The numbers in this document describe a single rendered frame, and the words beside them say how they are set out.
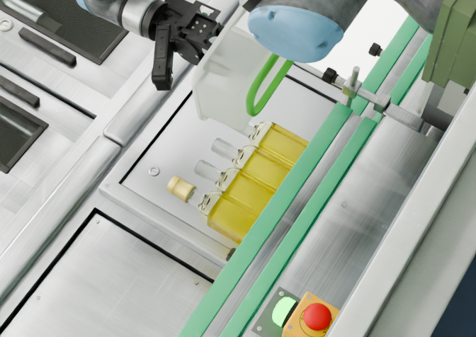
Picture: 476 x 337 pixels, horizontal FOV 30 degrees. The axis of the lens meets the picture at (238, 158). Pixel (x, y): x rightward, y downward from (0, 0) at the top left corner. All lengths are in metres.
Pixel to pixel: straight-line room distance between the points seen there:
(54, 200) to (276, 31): 0.76
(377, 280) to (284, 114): 0.92
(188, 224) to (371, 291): 0.81
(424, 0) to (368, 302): 0.43
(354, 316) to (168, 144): 0.93
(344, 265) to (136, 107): 0.66
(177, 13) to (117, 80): 0.43
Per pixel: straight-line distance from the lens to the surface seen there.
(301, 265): 1.41
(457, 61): 1.23
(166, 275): 1.74
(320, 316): 1.28
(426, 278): 1.04
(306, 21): 1.15
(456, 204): 1.07
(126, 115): 1.87
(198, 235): 1.73
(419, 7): 1.22
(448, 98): 1.53
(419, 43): 1.80
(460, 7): 1.14
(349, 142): 1.54
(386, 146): 1.53
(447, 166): 1.03
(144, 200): 1.76
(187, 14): 1.54
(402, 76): 1.75
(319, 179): 1.50
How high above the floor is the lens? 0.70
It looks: 14 degrees up
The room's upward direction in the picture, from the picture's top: 60 degrees counter-clockwise
